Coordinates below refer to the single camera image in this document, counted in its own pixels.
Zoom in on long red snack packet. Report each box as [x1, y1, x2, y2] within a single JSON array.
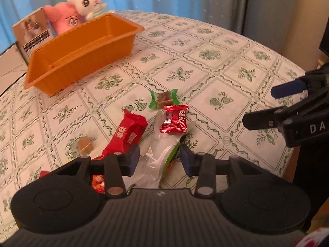
[[91, 109, 148, 161]]

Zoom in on brown and white carton box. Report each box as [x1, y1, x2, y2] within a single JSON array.
[[12, 8, 54, 63]]

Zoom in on dark object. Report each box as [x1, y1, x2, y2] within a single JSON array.
[[319, 23, 329, 57]]

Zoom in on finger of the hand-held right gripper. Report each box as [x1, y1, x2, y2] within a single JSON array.
[[242, 100, 306, 132], [271, 67, 329, 99]]

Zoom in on clear-wrapped caramel candy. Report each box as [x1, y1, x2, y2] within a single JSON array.
[[74, 134, 97, 155]]

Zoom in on grey curtain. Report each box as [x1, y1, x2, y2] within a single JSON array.
[[200, 0, 302, 35]]

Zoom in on clear plastic packet green edge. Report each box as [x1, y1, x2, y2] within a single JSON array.
[[134, 111, 196, 189]]

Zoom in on red patterned candy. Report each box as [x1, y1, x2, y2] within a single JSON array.
[[91, 174, 107, 194]]

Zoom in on white rabbit plush toy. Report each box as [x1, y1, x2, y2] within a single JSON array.
[[67, 0, 116, 21]]

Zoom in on orange plastic tray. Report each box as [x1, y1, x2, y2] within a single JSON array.
[[25, 13, 145, 94]]

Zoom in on green-wrapped brown candy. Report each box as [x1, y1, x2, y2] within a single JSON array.
[[149, 89, 179, 110]]

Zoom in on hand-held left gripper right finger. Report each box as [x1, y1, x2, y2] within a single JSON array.
[[180, 143, 261, 199]]

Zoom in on red and white printed clothing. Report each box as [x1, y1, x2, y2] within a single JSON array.
[[295, 226, 329, 247]]

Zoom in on green floral tablecloth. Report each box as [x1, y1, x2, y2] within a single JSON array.
[[0, 10, 306, 237]]

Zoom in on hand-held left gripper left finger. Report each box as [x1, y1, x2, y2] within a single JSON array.
[[53, 143, 141, 199]]

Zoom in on pink plush toy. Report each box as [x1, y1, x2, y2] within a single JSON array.
[[43, 1, 86, 35]]

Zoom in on shiny red candy packet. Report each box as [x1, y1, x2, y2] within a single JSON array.
[[159, 104, 189, 134]]

